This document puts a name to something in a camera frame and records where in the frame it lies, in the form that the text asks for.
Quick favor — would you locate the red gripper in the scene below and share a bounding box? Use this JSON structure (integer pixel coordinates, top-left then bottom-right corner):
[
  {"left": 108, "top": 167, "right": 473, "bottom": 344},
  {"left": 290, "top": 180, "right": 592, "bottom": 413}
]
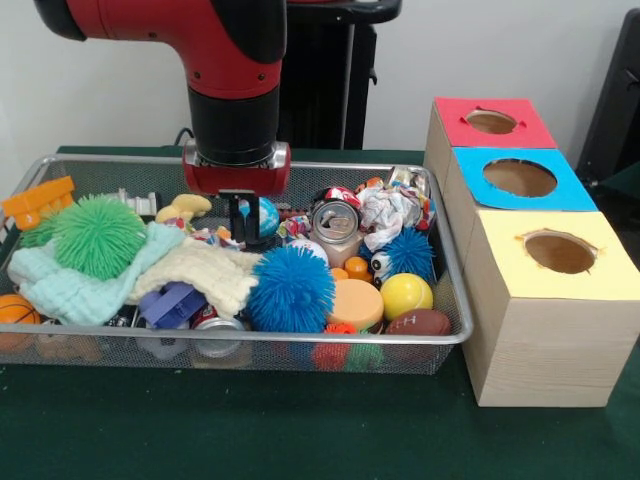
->
[{"left": 182, "top": 140, "right": 292, "bottom": 245}]

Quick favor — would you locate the cream knitted cloth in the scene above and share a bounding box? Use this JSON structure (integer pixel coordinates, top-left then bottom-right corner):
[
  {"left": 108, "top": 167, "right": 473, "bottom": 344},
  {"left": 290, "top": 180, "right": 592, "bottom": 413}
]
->
[{"left": 127, "top": 238, "right": 264, "bottom": 319}]

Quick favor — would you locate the large green spiky ball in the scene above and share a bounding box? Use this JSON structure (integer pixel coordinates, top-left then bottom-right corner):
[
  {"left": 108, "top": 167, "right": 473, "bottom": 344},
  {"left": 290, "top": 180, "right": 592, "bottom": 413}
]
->
[{"left": 52, "top": 194, "right": 149, "bottom": 281}]

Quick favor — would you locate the light blue knitted cloth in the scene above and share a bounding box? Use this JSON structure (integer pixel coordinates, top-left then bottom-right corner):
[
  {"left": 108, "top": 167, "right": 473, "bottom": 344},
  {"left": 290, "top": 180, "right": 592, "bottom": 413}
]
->
[{"left": 7, "top": 222, "right": 186, "bottom": 326}]

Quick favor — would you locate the shallow clear mesh bin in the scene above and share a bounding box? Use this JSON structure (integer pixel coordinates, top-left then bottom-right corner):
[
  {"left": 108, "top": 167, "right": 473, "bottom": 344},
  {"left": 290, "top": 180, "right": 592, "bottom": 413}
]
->
[{"left": 0, "top": 153, "right": 474, "bottom": 375}]

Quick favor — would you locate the blue globe print ball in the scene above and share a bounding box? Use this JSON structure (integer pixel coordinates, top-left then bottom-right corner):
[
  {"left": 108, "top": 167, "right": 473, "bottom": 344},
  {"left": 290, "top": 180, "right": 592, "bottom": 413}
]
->
[{"left": 238, "top": 196, "right": 280, "bottom": 241}]

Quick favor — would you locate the large blue spiky ball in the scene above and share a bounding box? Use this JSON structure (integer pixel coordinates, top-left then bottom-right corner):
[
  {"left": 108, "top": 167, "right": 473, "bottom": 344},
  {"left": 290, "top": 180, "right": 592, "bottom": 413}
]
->
[{"left": 245, "top": 245, "right": 336, "bottom": 334}]

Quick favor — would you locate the red soda can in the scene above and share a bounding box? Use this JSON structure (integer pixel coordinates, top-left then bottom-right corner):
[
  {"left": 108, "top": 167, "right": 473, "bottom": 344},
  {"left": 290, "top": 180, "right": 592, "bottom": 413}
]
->
[{"left": 309, "top": 187, "right": 364, "bottom": 246}]

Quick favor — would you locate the purple plastic block toy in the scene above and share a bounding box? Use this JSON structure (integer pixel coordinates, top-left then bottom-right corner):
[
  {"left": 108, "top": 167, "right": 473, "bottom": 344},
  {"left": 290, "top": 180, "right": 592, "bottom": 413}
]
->
[{"left": 138, "top": 280, "right": 207, "bottom": 330}]

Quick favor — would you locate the small blue spiky ball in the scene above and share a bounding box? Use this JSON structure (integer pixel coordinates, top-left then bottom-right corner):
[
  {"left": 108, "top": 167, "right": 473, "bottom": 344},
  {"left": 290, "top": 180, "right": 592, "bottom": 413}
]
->
[{"left": 369, "top": 227, "right": 437, "bottom": 285}]

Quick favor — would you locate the yellow ball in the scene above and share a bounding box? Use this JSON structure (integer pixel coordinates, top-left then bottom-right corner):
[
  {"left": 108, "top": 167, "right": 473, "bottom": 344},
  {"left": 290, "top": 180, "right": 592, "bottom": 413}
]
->
[{"left": 379, "top": 273, "right": 435, "bottom": 321}]

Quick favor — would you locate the brown toy football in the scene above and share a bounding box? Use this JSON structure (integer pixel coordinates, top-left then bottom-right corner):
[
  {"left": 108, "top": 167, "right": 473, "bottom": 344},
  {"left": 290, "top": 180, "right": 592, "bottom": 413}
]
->
[{"left": 385, "top": 308, "right": 452, "bottom": 336}]

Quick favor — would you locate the orange plastic toy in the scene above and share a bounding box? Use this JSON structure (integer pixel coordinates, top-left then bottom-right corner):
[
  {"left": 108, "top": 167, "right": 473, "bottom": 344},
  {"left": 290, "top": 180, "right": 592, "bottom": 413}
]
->
[{"left": 1, "top": 175, "right": 76, "bottom": 231}]

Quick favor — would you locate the orange toy basketball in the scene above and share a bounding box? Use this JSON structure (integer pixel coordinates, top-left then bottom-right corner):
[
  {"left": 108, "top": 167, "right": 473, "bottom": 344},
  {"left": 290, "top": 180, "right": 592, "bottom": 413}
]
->
[{"left": 0, "top": 293, "right": 42, "bottom": 351}]

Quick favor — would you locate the dark green side table cloth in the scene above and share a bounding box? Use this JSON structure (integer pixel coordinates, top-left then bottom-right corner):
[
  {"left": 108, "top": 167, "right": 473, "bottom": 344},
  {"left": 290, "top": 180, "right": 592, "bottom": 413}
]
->
[{"left": 597, "top": 159, "right": 640, "bottom": 201}]

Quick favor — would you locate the black panel stand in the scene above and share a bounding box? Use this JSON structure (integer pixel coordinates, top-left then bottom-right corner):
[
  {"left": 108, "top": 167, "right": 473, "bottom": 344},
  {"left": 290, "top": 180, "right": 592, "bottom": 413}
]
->
[{"left": 574, "top": 7, "right": 640, "bottom": 176}]

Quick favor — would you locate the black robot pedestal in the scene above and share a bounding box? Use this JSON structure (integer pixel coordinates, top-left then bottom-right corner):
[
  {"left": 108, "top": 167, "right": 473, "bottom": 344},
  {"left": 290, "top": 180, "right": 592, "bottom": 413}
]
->
[{"left": 277, "top": 0, "right": 404, "bottom": 150}]

